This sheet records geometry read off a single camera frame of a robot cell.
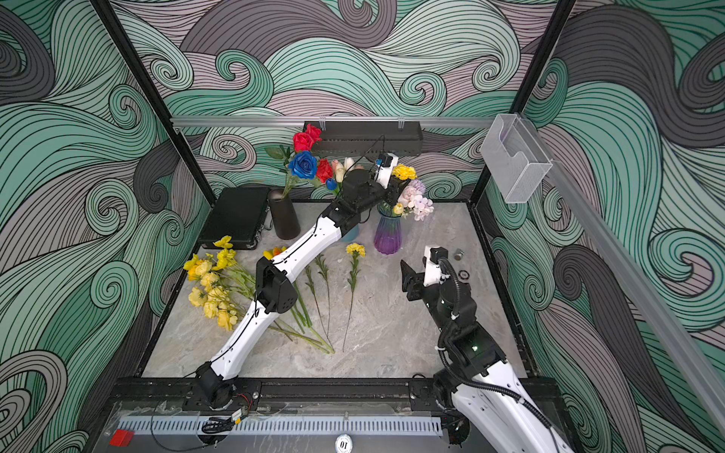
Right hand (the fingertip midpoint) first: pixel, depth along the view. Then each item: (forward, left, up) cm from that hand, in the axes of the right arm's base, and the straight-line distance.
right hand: (409, 261), depth 70 cm
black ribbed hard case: (+39, +63, -24) cm, 78 cm away
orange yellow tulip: (+18, +43, -21) cm, 51 cm away
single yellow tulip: (-4, +30, -26) cm, 40 cm away
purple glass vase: (+22, +3, -16) cm, 28 cm away
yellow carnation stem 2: (+12, +25, -25) cm, 37 cm away
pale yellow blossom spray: (+9, +65, -17) cm, 68 cm away
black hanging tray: (+46, +9, +7) cm, 47 cm away
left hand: (+26, -2, +9) cm, 27 cm away
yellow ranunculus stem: (+13, +59, -20) cm, 64 cm away
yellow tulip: (+16, +45, -21) cm, 53 cm away
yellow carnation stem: (+19, +14, -23) cm, 33 cm away
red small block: (-35, +70, -22) cm, 81 cm away
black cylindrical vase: (+29, +40, -13) cm, 52 cm away
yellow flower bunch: (+1, +55, -23) cm, 60 cm away
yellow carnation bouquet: (+20, -3, +2) cm, 20 cm away
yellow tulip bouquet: (+31, +19, +5) cm, 37 cm away
